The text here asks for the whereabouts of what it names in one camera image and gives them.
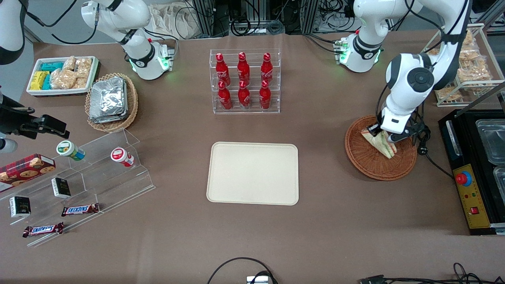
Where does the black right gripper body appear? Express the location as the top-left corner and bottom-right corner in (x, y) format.
(0, 95), (41, 138)

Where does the triangle sandwich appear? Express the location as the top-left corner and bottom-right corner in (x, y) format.
(361, 130), (397, 159)

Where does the white rectangular snack tray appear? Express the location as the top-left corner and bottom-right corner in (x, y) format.
(26, 56), (100, 97)

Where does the round brown wicker basket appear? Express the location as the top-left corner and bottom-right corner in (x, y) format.
(344, 115), (418, 181)

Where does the oval light wicker basket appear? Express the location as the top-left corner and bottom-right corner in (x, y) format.
(85, 73), (138, 133)

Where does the cream plastic tray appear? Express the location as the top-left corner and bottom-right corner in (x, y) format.
(206, 142), (299, 206)

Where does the green lid yogurt cup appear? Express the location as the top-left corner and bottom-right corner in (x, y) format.
(56, 140), (86, 161)

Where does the red tartan cookie box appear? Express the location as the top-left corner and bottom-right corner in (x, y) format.
(0, 153), (56, 193)

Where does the yellow snack packet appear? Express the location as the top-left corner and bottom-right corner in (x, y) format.
(31, 71), (50, 90)

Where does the silver foil pouch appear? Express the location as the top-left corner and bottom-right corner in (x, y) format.
(90, 77), (127, 119)
(89, 106), (129, 124)

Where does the small black tea box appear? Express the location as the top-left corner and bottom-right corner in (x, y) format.
(9, 196), (32, 218)
(51, 177), (72, 199)

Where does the red emergency stop button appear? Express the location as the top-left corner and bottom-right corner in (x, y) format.
(455, 170), (473, 187)

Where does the red lid yogurt cup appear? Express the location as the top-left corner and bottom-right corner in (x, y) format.
(110, 147), (135, 167)

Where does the clear acrylic stepped shelf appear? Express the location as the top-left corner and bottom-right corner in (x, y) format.
(0, 128), (156, 248)

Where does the clear plastic container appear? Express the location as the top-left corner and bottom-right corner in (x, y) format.
(475, 118), (505, 166)
(493, 166), (505, 198)

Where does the Snickers chocolate bar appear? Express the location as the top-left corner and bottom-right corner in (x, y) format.
(22, 222), (64, 238)
(61, 203), (100, 217)

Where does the black box with yellow panel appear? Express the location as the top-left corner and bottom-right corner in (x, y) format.
(439, 108), (505, 236)

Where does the red cola bottle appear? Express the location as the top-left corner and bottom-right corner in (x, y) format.
(238, 80), (251, 110)
(261, 52), (274, 83)
(215, 53), (231, 86)
(259, 80), (272, 110)
(217, 81), (233, 110)
(237, 52), (251, 84)

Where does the clear acrylic bottle rack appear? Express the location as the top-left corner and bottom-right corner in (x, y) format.
(209, 49), (281, 115)

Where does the beige cloth bag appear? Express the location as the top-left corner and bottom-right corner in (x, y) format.
(149, 3), (200, 40)

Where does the black cable with plug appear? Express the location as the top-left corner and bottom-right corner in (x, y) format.
(416, 125), (455, 179)

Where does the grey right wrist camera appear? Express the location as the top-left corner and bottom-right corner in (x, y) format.
(0, 138), (19, 154)

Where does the white wire rack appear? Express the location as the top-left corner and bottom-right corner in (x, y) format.
(422, 23), (505, 108)

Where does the aluminium frame post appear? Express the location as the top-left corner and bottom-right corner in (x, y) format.
(194, 0), (216, 37)
(302, 0), (318, 34)

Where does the coiled black cable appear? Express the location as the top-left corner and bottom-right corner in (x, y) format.
(231, 18), (251, 36)

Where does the black looped table cable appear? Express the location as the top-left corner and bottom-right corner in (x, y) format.
(207, 257), (277, 284)

